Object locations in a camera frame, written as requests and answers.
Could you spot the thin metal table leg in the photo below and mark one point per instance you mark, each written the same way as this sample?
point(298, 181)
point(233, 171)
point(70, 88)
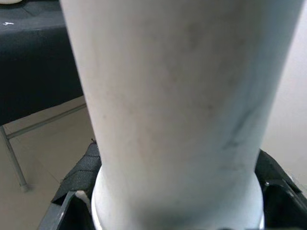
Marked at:
point(14, 158)

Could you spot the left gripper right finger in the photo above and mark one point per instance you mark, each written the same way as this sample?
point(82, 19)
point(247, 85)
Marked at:
point(280, 203)

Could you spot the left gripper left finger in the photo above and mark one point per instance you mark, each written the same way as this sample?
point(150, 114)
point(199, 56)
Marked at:
point(76, 177)

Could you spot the white plastic table leg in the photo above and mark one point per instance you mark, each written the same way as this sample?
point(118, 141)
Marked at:
point(180, 95)

